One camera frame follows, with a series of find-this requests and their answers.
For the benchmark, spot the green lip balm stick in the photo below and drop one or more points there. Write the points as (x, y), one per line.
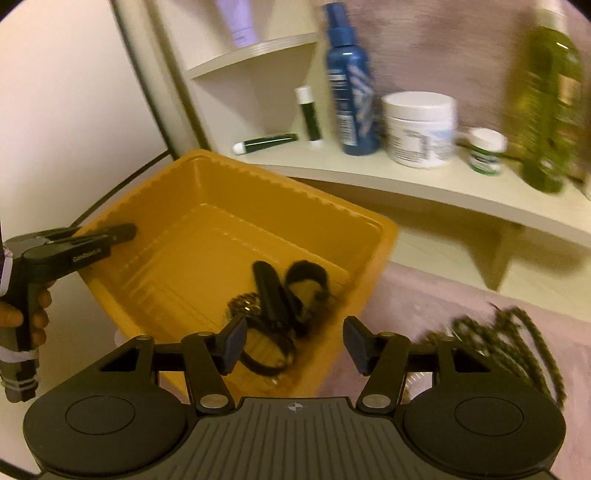
(306, 100)

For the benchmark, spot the green oil spray bottle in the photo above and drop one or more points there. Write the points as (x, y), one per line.
(546, 118)

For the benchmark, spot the small green label jar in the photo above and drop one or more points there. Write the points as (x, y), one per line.
(486, 146)

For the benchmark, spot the pink hanging towel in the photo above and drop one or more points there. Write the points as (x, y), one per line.
(469, 50)

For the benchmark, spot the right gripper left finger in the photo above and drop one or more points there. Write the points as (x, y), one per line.
(208, 357)

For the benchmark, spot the amber bead bracelet gold charm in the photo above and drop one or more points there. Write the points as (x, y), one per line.
(247, 304)

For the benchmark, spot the wristwatch with dark strap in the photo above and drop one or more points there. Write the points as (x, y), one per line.
(267, 353)

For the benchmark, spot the orange plastic tray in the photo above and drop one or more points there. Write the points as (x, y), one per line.
(201, 224)

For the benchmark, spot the cream wooden shelf unit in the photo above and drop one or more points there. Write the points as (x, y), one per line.
(207, 93)

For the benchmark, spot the lavender tube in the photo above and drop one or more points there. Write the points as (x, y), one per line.
(237, 15)

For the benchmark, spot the dark green small tube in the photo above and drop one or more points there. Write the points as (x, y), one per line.
(262, 143)

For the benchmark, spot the blue spray bottle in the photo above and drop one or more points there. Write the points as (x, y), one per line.
(351, 82)

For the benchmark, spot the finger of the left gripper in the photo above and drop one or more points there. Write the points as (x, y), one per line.
(92, 244)

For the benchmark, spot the white cream jar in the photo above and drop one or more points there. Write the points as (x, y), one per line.
(420, 128)

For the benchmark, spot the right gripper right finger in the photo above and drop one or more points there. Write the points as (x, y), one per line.
(382, 358)

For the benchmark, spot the person's left hand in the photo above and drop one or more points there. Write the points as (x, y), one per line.
(11, 317)

